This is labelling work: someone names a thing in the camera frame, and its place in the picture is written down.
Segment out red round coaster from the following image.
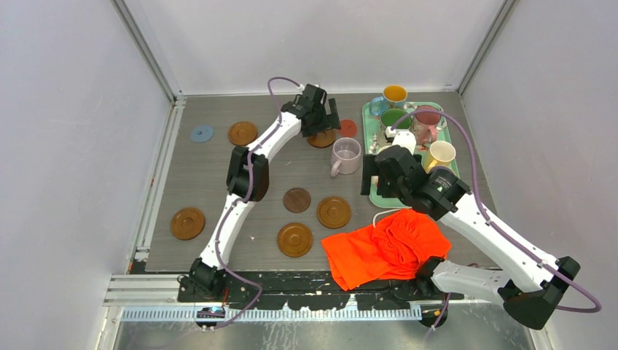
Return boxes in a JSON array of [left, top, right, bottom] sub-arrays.
[[337, 119, 358, 138]]

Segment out brown wooden coaster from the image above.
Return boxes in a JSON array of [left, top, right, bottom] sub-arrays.
[[306, 129, 337, 149], [316, 196, 352, 229], [277, 222, 313, 258], [227, 121, 258, 146], [170, 207, 206, 241]]

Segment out dark walnut round coaster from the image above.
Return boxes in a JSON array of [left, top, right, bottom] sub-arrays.
[[283, 187, 311, 213]]

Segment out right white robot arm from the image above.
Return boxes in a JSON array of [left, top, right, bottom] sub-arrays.
[[361, 145, 580, 330]]

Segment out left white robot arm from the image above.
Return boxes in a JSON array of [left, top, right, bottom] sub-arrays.
[[179, 84, 340, 301]]

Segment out blue round coaster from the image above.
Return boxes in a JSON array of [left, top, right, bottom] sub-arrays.
[[190, 124, 214, 143]]

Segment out lilac ceramic mug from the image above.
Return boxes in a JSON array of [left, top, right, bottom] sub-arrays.
[[330, 137, 362, 177]]

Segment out pink floral mug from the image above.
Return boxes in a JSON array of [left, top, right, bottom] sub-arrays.
[[412, 105, 442, 146]]

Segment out green inside mug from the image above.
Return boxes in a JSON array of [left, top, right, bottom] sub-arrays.
[[380, 109, 412, 139]]

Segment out green floral tray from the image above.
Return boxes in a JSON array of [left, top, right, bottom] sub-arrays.
[[361, 102, 452, 209]]

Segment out blue mug yellow inside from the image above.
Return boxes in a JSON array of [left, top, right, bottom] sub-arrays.
[[369, 85, 407, 116]]

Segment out orange cloth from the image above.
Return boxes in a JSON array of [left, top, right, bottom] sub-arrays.
[[321, 209, 452, 291]]

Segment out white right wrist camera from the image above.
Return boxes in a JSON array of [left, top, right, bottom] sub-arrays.
[[384, 126, 417, 154]]

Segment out white cord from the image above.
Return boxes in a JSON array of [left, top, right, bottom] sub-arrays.
[[372, 208, 402, 228]]

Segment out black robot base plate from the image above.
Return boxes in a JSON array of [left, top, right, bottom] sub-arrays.
[[176, 271, 444, 311]]

